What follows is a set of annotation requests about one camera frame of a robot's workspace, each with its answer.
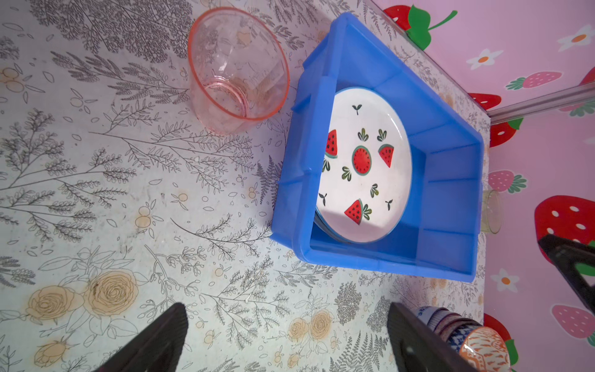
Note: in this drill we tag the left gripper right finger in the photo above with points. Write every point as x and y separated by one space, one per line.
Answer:
416 347

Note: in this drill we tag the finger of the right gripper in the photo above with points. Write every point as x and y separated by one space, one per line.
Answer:
566 256

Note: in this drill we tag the blue plastic bin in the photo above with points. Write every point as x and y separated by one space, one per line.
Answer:
438 236

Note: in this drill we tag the pink translucent cup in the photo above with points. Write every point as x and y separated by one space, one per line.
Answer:
239 72

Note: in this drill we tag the red patterned bowl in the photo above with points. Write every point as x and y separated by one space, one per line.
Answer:
486 346

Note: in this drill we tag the white watermelon plate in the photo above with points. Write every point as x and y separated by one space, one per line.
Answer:
366 176

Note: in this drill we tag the green translucent cup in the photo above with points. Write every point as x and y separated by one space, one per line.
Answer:
490 214

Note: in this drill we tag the mint green flower plate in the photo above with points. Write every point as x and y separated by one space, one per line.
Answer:
324 228

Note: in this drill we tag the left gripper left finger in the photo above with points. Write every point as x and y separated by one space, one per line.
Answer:
157 348

